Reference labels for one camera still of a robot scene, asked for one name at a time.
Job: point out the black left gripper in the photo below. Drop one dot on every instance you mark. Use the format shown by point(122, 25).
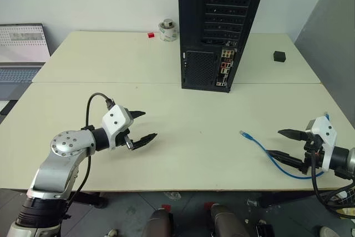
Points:
point(122, 138)

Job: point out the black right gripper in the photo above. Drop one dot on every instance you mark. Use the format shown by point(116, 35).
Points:
point(312, 148)

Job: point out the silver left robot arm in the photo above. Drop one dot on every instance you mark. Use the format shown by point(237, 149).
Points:
point(63, 151)

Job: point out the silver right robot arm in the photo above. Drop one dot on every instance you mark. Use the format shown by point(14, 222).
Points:
point(340, 158)

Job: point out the black table foot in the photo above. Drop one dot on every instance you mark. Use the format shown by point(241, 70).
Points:
point(91, 198)

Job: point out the small black cube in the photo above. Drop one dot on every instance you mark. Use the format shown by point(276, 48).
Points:
point(279, 56)

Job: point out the white shoe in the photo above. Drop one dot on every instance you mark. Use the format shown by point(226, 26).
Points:
point(327, 232)

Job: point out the small red block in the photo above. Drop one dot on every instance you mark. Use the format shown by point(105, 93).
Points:
point(151, 35)

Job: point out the white tape roll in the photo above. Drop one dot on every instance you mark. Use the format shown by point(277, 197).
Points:
point(168, 35)

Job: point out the dark rounded shape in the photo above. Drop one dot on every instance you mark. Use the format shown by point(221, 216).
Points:
point(226, 220)
point(161, 223)

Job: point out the black computer tower case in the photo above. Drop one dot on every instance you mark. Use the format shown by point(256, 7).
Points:
point(210, 26)

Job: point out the grey open laptop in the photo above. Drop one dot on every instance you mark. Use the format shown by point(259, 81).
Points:
point(19, 51)

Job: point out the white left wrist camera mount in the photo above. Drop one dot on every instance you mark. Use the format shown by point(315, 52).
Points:
point(116, 119)

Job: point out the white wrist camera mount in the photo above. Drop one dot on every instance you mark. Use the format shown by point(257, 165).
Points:
point(116, 119)
point(325, 134)

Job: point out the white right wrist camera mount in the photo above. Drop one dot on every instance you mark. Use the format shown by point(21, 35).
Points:
point(325, 134)

